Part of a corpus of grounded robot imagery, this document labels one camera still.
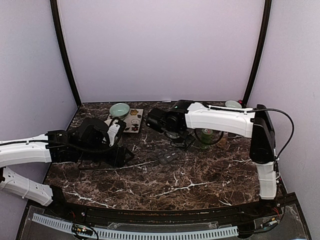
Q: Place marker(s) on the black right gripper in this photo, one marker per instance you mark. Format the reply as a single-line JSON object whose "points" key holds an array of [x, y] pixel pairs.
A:
{"points": [[185, 145]]}

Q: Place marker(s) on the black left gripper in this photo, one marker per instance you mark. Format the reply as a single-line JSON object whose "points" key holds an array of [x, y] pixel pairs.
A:
{"points": [[117, 159]]}

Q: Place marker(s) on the green pill bottle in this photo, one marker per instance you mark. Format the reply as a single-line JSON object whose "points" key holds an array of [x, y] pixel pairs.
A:
{"points": [[205, 138]]}

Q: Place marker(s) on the grey weekly pill organizer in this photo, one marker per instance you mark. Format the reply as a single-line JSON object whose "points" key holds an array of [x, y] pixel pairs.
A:
{"points": [[166, 158]]}

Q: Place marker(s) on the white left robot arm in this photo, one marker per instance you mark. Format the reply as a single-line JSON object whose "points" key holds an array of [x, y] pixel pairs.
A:
{"points": [[93, 139]]}

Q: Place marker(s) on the square floral ceramic plate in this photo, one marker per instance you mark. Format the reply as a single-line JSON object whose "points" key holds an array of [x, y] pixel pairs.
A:
{"points": [[133, 120]]}

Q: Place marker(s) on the celadon bowl on plate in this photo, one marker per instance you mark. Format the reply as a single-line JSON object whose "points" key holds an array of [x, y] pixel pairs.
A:
{"points": [[119, 110]]}

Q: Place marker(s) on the small celadon bowl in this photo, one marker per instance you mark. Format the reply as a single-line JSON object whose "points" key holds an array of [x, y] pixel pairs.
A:
{"points": [[232, 104]]}

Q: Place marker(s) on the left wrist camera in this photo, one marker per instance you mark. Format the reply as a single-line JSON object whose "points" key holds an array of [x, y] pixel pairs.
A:
{"points": [[116, 127]]}

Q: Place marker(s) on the white slotted cable duct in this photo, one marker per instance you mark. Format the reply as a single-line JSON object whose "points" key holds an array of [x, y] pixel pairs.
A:
{"points": [[132, 232]]}

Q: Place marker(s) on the black front rail base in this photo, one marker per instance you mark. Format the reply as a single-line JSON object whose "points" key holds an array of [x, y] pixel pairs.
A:
{"points": [[236, 214]]}

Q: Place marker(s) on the black corner frame post right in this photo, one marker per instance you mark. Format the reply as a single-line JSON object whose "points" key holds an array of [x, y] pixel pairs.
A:
{"points": [[258, 53]]}

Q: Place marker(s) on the black corner frame post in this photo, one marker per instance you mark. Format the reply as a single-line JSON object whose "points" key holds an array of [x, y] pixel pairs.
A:
{"points": [[258, 53], [63, 51]]}

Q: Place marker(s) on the black corner frame post left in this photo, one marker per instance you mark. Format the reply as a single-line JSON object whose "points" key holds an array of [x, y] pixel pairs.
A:
{"points": [[63, 51]]}

